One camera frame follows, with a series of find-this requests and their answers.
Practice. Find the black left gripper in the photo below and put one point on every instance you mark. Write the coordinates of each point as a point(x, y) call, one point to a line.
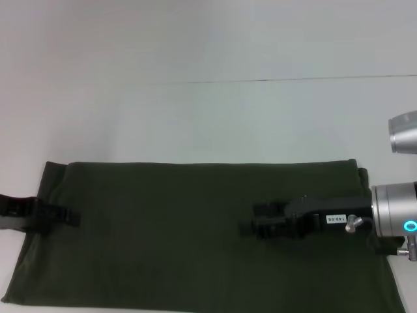
point(16, 212)

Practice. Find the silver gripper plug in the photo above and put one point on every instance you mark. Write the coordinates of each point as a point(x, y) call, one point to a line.
point(353, 223)

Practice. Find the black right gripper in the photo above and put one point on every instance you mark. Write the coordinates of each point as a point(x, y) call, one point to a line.
point(329, 215)

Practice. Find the dark green FREE t-shirt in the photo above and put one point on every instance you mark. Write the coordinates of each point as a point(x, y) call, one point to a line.
point(163, 261)

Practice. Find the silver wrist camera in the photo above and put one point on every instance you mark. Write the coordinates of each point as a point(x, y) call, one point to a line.
point(404, 132)

